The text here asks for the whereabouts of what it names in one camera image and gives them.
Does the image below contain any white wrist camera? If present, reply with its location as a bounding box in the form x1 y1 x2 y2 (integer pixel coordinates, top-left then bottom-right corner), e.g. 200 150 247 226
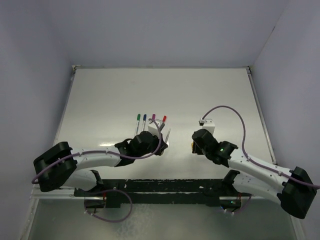
147 119 165 137
199 118 216 135

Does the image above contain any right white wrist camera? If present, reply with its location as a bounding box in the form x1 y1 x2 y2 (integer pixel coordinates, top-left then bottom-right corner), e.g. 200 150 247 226
199 118 216 135

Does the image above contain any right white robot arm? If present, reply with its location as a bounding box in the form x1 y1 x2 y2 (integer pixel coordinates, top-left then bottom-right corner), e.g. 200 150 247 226
192 129 317 219

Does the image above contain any green marker pen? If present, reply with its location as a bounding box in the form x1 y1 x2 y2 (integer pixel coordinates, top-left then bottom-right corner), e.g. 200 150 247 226
135 113 141 135

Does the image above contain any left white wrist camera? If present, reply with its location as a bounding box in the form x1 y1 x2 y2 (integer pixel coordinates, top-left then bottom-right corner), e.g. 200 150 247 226
147 119 165 137

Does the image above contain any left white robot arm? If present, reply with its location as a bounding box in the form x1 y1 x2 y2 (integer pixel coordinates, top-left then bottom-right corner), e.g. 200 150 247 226
31 131 168 196

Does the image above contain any red marker pen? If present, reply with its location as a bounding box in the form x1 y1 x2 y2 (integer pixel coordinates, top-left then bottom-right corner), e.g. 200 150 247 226
159 115 167 130

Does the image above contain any yellow marker pen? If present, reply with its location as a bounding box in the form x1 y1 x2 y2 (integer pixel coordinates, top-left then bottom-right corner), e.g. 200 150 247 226
164 128 171 143

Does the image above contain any left aluminium rail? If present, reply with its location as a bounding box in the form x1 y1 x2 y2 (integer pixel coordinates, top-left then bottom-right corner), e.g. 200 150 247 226
30 186 75 200

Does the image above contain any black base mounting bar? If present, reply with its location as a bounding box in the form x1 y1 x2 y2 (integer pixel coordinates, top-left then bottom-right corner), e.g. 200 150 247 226
73 169 253 210

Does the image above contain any blue marker pen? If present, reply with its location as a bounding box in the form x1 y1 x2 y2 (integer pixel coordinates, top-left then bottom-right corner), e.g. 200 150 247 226
141 114 147 132

